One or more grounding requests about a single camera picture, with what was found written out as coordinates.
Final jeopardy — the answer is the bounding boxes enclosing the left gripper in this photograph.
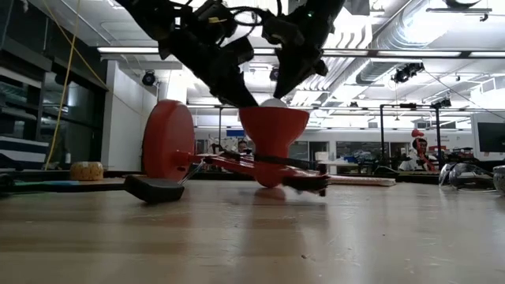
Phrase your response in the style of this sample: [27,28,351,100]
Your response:
[159,23,260,108]

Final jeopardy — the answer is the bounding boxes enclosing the yellow patterned bowl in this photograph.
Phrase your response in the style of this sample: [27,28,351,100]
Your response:
[69,161,104,181]

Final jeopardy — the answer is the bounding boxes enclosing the long ceiling light strip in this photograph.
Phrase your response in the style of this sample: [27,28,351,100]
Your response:
[97,46,505,59]

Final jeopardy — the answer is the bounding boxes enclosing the silver air duct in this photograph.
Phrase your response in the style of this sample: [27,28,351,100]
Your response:
[354,0,447,86]

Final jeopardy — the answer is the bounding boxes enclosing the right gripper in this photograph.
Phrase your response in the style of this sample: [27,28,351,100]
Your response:
[274,23,336,99]

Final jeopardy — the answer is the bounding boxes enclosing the red desk lamp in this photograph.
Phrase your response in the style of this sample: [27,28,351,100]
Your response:
[141,99,331,197]

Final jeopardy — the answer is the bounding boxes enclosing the clear safety glasses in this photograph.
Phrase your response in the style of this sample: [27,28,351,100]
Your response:
[438,162,494,191]

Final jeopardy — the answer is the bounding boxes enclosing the black aluminium table rail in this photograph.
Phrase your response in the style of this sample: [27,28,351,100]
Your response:
[0,169,443,185]

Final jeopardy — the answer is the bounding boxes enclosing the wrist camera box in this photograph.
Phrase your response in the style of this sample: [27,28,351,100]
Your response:
[193,2,238,40]
[262,14,305,47]

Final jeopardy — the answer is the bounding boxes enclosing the yellow hanging cable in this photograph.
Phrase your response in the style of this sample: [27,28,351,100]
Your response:
[42,0,108,171]

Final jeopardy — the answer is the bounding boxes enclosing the white framed monitor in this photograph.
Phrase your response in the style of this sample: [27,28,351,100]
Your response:
[471,112,505,163]

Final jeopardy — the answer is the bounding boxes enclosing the black cord with coloured bands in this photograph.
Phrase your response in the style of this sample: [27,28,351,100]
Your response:
[11,180,128,195]

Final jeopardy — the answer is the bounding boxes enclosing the black overhead camera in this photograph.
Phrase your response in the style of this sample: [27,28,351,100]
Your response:
[391,62,426,84]

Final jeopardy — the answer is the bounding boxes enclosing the thin black lamp cable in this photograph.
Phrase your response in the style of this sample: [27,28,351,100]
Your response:
[177,158,206,186]

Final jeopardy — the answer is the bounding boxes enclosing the black metal stand frame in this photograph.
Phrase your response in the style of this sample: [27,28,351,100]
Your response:
[380,103,443,169]

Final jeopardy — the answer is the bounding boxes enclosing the navy white striped box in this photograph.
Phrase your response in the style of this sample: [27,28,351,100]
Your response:
[0,136,51,170]

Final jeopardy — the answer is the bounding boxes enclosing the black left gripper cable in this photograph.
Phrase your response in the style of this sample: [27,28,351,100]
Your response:
[226,4,278,29]

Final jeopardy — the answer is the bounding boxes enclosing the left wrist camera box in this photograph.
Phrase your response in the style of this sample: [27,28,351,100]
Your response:
[193,2,238,40]

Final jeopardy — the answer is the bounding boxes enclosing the black flat paddle tool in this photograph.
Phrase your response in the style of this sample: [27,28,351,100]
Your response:
[124,174,185,204]

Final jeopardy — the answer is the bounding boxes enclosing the white round lightbulb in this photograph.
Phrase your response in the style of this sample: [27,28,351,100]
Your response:
[260,98,289,109]

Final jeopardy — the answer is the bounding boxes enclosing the speckled grey ceramic bowl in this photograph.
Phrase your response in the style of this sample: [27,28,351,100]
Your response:
[492,165,505,196]

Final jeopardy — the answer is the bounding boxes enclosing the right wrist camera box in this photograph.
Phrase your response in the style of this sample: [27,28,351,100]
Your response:
[262,14,305,47]

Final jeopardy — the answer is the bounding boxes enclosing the black round spotlight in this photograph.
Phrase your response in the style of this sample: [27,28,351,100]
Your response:
[141,69,157,87]

